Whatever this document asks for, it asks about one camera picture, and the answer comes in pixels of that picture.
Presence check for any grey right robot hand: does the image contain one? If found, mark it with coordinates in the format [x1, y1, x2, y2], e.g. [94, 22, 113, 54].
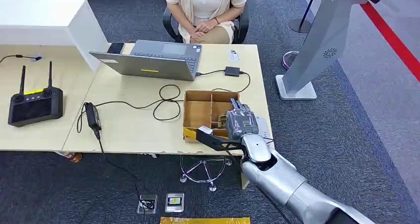
[224, 98, 260, 142]

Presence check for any person's right hand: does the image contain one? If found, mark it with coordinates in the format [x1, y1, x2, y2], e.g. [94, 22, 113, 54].
[190, 27, 207, 42]

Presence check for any person's left hand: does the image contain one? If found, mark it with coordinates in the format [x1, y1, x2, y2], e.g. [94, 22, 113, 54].
[196, 18, 218, 33]

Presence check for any person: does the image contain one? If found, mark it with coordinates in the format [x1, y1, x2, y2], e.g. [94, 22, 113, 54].
[164, 0, 248, 45]

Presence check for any black office chair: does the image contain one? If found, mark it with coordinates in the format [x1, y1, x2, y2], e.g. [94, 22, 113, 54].
[162, 1, 250, 45]

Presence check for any wooden divided card box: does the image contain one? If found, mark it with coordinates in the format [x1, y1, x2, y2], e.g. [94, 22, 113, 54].
[182, 90, 241, 144]

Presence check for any grey laptop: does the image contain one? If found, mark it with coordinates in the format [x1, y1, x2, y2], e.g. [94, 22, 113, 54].
[89, 39, 203, 82]

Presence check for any small black hub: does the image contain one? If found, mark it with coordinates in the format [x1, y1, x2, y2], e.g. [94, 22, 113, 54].
[224, 66, 241, 78]

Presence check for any chrome stool base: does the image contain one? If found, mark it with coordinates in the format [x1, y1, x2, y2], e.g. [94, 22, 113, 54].
[179, 155, 233, 193]

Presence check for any round grey disc base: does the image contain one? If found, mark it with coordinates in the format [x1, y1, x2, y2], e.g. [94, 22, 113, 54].
[281, 50, 300, 70]

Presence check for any black smartphone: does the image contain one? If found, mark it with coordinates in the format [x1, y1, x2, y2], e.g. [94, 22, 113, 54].
[106, 42, 126, 55]

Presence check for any black stanchion pole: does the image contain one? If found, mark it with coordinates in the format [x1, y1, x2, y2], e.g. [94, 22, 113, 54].
[288, 0, 321, 34]

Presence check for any closed floor socket box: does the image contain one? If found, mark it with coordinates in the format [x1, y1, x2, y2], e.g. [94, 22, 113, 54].
[164, 192, 185, 214]

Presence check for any yellow floor tape strip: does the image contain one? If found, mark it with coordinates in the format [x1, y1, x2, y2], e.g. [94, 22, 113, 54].
[159, 216, 251, 224]

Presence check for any grey slanted kiosk stand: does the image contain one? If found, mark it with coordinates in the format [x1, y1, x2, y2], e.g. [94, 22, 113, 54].
[275, 0, 381, 101]

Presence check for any open floor socket box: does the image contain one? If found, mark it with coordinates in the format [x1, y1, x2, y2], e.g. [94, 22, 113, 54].
[137, 193, 159, 215]

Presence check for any black power adapter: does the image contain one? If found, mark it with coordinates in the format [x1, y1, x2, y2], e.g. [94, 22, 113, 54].
[84, 102, 103, 132]

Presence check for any white desk partition box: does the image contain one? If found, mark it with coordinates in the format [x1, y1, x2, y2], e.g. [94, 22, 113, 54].
[0, 0, 111, 73]

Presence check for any red barrier belt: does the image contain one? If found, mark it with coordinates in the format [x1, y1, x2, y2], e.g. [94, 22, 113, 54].
[359, 0, 420, 83]

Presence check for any crumpled snack bag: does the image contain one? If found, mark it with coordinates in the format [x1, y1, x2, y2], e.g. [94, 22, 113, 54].
[55, 151, 83, 165]

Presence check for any black remote controller with antennas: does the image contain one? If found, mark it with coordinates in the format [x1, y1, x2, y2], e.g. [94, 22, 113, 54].
[7, 60, 64, 128]

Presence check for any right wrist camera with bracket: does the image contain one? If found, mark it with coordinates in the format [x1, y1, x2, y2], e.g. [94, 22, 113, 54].
[195, 125, 246, 152]

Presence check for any black hub cable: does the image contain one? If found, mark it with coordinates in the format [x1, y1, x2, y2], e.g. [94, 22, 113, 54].
[196, 69, 251, 94]

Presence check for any black power adapter cable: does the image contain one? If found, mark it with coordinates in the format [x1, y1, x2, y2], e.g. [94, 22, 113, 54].
[76, 84, 185, 213]

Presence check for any black cable with plug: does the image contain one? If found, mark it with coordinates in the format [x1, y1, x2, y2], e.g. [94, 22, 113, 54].
[0, 54, 43, 65]

